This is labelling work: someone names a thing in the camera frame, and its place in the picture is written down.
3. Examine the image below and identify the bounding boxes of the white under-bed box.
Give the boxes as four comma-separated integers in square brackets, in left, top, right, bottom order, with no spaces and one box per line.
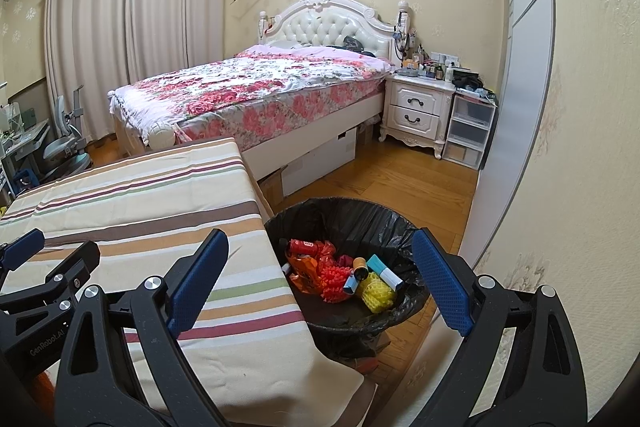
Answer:
[282,127,358,198]

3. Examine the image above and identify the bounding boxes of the black items on drawer unit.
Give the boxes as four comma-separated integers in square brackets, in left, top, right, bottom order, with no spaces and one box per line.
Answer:
[452,69,498,100]

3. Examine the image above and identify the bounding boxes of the orange plastic bag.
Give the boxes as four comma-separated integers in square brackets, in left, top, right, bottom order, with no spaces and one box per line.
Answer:
[285,254,321,295]

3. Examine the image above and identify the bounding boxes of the yellow label bottle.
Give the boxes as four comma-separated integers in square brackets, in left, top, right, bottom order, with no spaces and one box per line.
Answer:
[350,256,371,293]

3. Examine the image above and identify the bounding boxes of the orange foam net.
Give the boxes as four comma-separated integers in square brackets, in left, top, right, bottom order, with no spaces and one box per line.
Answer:
[319,257,356,303]

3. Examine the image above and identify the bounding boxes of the bottles cluttering nightstand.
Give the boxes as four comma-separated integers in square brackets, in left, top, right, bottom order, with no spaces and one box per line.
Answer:
[400,49,461,82]

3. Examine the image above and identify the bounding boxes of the white wardrobe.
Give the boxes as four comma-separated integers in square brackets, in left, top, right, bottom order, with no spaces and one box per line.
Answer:
[457,0,556,268]

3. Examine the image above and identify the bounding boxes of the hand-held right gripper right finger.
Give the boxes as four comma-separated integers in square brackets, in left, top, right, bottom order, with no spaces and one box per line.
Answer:
[411,228,588,427]

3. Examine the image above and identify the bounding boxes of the bin with black bag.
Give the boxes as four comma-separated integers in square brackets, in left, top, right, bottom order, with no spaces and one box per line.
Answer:
[263,197,433,375]

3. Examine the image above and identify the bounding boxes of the pink floral bedspread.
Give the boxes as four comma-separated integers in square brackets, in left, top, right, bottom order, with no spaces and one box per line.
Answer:
[109,44,396,142]

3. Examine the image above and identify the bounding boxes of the orange fuzzy cloth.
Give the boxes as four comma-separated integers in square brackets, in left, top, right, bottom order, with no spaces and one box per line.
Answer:
[27,364,58,413]

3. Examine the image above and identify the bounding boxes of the red-orange plastic bag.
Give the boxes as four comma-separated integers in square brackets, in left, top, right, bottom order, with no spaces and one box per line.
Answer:
[312,241,338,268]

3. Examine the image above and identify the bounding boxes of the grey desk chair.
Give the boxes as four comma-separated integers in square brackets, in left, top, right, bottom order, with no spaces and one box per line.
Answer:
[42,86,93,180]

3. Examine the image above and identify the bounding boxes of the white bed with tufted headboard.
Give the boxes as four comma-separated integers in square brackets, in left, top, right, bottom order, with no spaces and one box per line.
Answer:
[107,0,398,168]

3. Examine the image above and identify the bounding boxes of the clear plastic drawer unit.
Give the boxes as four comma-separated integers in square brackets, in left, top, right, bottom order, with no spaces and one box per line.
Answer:
[442,94,497,170]

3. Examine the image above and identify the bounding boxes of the white nightstand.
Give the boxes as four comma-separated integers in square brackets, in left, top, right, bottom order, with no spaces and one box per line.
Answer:
[378,72,457,158]

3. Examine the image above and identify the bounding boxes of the beige curtain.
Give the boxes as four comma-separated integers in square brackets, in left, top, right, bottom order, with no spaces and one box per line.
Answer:
[44,0,137,140]
[129,0,231,82]

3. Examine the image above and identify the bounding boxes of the light blue box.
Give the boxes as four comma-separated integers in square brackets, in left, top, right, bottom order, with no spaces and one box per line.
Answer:
[366,256,402,292]

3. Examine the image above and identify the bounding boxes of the grey study desk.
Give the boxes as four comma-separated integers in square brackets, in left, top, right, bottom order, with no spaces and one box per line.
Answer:
[0,102,51,198]

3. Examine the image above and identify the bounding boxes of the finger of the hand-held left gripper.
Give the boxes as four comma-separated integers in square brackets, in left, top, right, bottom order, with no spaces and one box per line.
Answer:
[0,241,101,314]
[0,228,45,270]

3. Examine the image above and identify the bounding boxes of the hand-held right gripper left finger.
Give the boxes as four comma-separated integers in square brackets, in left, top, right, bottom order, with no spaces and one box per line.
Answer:
[55,228,230,427]

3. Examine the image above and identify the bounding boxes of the cardboard box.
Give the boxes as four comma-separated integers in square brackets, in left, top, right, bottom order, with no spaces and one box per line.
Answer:
[260,169,286,208]

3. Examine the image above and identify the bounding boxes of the yellow foam net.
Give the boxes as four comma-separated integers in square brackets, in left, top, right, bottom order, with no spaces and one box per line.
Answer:
[360,274,396,313]

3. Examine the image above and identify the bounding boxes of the striped tablecloth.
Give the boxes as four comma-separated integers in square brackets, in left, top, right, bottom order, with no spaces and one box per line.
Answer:
[0,137,366,427]

